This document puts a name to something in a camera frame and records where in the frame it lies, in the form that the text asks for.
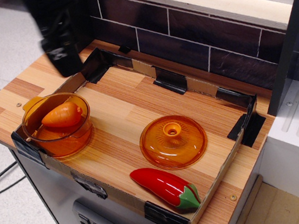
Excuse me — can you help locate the orange toy carrot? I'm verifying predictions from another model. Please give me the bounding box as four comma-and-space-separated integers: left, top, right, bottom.
41, 101, 83, 127

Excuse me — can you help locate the orange transparent plastic pot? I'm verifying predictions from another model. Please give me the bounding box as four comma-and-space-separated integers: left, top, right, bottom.
22, 92, 94, 158

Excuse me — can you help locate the black floor cable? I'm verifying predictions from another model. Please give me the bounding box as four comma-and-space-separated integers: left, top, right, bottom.
0, 160, 29, 198

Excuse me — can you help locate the dark vertical post left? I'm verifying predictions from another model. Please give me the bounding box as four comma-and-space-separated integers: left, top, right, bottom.
69, 0, 94, 51

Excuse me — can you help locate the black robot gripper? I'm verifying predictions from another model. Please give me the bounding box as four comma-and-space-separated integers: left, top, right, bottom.
22, 0, 83, 77

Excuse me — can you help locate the red toy chili pepper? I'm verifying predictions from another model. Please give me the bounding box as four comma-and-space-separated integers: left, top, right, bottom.
130, 168, 202, 209

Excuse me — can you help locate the orange transparent pot lid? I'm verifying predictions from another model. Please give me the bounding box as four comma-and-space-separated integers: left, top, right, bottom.
139, 115, 208, 170

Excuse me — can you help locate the dark vertical post right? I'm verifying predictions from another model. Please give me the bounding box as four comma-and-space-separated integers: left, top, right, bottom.
268, 0, 299, 116

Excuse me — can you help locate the dark vertical post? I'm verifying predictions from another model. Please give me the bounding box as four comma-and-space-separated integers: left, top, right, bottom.
69, 0, 94, 51
268, 0, 299, 116

